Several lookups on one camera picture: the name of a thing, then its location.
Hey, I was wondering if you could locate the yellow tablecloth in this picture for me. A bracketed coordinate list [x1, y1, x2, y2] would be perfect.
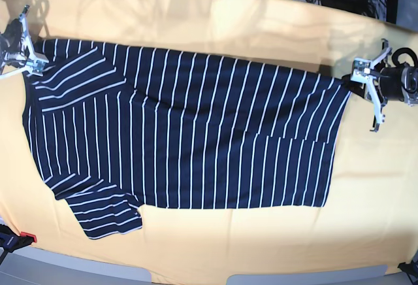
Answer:
[1, 0, 417, 284]

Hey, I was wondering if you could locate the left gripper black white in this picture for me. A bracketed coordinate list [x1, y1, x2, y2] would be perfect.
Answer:
[349, 39, 411, 132]

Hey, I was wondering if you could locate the blue red table clamp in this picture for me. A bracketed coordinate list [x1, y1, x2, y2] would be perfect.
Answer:
[1, 224, 37, 253]

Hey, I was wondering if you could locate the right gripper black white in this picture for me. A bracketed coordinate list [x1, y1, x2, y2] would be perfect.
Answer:
[1, 5, 49, 80]

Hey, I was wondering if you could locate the black clamp right corner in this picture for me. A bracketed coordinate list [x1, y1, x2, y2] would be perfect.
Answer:
[398, 260, 418, 285]

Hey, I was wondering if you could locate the navy white striped T-shirt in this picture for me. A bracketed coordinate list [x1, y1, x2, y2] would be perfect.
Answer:
[22, 39, 350, 239]

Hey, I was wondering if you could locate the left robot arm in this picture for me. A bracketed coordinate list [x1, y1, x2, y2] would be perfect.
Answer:
[344, 39, 417, 132]

